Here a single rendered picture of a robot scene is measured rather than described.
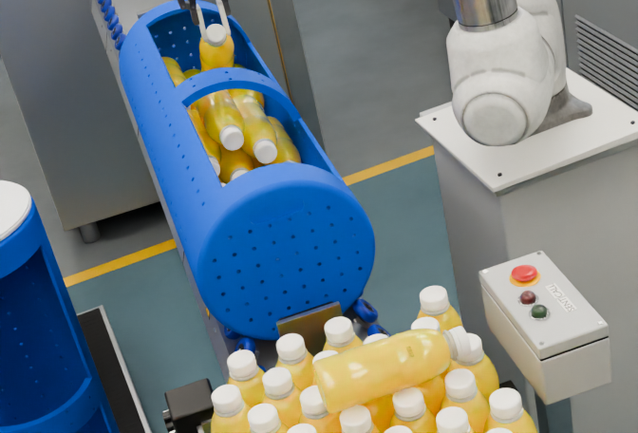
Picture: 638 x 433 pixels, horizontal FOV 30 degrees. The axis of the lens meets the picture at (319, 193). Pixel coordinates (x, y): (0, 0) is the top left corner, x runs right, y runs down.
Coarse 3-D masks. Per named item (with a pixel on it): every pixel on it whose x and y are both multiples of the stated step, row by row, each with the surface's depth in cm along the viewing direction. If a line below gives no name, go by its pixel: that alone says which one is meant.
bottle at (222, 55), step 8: (200, 40) 235; (232, 40) 235; (200, 48) 235; (208, 48) 233; (216, 48) 233; (224, 48) 233; (232, 48) 235; (200, 56) 238; (208, 56) 235; (216, 56) 234; (224, 56) 235; (232, 56) 238; (200, 64) 243; (208, 64) 238; (216, 64) 237; (224, 64) 238; (232, 64) 241
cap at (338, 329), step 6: (336, 318) 168; (342, 318) 167; (330, 324) 167; (336, 324) 167; (342, 324) 166; (348, 324) 166; (330, 330) 166; (336, 330) 165; (342, 330) 165; (348, 330) 165; (330, 336) 165; (336, 336) 165; (342, 336) 165; (348, 336) 166; (336, 342) 166; (342, 342) 166
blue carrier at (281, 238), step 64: (128, 64) 242; (192, 64) 256; (256, 64) 249; (192, 128) 200; (192, 192) 188; (256, 192) 176; (320, 192) 178; (192, 256) 182; (256, 256) 180; (320, 256) 184; (256, 320) 186
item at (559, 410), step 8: (536, 400) 173; (568, 400) 171; (536, 408) 175; (544, 408) 171; (552, 408) 170; (560, 408) 171; (568, 408) 171; (544, 416) 172; (552, 416) 171; (560, 416) 172; (568, 416) 172; (544, 424) 173; (552, 424) 172; (560, 424) 172; (568, 424) 173; (544, 432) 175; (552, 432) 173; (560, 432) 173; (568, 432) 174
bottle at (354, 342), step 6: (354, 336) 167; (330, 342) 167; (348, 342) 166; (354, 342) 167; (360, 342) 168; (324, 348) 168; (330, 348) 167; (336, 348) 166; (342, 348) 166; (348, 348) 166
